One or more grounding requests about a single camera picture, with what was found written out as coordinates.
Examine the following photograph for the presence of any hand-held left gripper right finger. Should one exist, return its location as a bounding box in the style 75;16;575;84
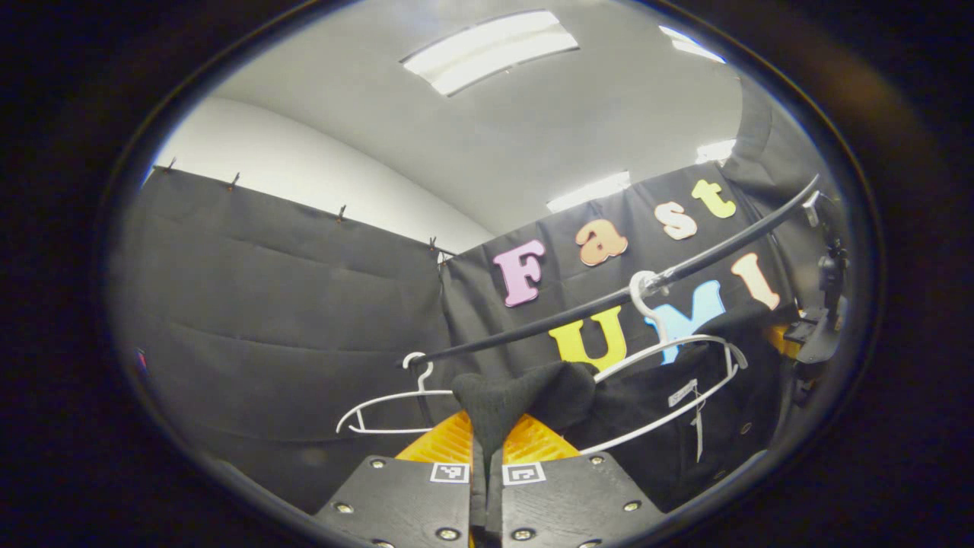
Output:
485;413;669;548

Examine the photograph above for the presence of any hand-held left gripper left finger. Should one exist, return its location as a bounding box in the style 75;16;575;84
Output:
314;411;488;548

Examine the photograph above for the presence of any black cardigan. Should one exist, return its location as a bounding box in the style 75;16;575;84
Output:
451;304;800;512

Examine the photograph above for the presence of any white plastic hanger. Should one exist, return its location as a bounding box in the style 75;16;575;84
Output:
577;270;750;457
336;352;457;436

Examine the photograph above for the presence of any black metal clothes rack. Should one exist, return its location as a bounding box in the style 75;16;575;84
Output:
409;174;823;368

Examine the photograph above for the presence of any rectangular ceiling light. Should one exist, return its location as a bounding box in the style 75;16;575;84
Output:
694;139;737;165
658;25;727;65
546;170;632;214

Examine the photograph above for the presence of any black backdrop cloth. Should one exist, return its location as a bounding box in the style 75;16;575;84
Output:
107;72;845;518

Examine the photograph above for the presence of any large ceiling light panel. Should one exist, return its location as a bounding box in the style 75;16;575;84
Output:
401;9;581;97

